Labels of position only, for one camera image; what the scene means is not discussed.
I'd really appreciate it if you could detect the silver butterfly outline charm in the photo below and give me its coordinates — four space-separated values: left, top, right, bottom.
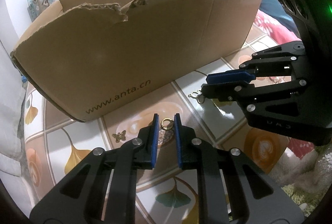
188 90 205 104

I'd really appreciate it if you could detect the gold ring pendant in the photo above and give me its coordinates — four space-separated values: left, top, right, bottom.
157 118 175 147

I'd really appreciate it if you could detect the patterned tile table cover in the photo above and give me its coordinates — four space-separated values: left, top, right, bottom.
23 24 299 224

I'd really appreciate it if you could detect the pink floral blanket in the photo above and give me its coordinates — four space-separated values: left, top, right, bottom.
254 10 300 45

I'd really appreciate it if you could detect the gold butterfly charm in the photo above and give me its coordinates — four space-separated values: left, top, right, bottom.
112 130 126 143

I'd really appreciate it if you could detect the blue plush pillow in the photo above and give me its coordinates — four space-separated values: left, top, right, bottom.
259 0 299 37

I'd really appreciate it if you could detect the brown cardboard box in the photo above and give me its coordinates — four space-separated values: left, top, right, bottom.
11 0 261 122

